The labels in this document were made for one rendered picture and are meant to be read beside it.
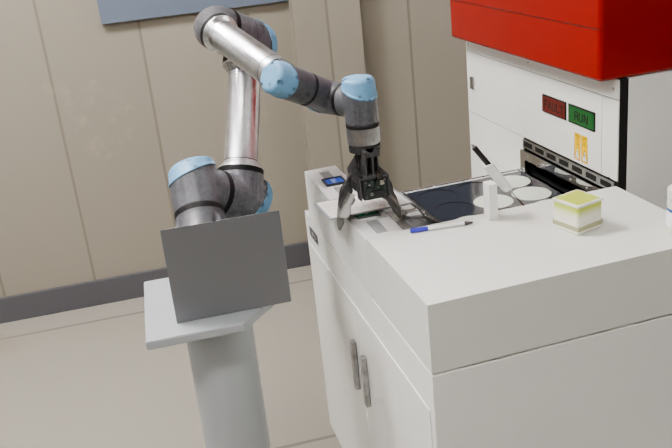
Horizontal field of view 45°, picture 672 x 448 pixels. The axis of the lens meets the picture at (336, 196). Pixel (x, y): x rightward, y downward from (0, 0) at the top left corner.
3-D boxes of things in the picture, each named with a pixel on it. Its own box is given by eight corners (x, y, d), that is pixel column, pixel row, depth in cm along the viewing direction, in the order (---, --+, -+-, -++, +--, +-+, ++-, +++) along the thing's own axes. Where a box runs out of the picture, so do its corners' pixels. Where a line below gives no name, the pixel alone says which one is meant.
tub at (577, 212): (576, 217, 178) (576, 188, 176) (603, 227, 172) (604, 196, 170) (551, 227, 175) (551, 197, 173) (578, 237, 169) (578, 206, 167)
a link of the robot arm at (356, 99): (356, 71, 185) (383, 74, 178) (360, 118, 188) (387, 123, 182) (330, 78, 180) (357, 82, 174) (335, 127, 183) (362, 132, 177)
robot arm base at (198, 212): (164, 246, 182) (158, 207, 186) (182, 269, 195) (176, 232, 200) (230, 229, 182) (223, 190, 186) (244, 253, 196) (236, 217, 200)
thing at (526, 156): (525, 179, 239) (525, 147, 236) (615, 230, 199) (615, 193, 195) (520, 180, 238) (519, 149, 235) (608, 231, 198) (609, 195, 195)
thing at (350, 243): (340, 210, 237) (335, 165, 232) (410, 288, 187) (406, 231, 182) (309, 217, 235) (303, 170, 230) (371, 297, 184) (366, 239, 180)
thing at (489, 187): (506, 211, 186) (504, 155, 181) (514, 216, 182) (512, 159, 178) (481, 216, 184) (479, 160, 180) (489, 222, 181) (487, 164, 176)
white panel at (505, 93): (477, 154, 273) (472, 34, 260) (624, 240, 199) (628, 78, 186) (469, 156, 273) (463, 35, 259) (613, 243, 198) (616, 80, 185)
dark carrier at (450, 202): (521, 172, 230) (521, 170, 230) (590, 211, 199) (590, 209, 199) (406, 195, 222) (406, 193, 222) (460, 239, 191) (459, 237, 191)
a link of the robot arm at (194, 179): (163, 220, 192) (155, 170, 198) (209, 228, 201) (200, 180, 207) (193, 196, 185) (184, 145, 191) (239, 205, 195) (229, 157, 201)
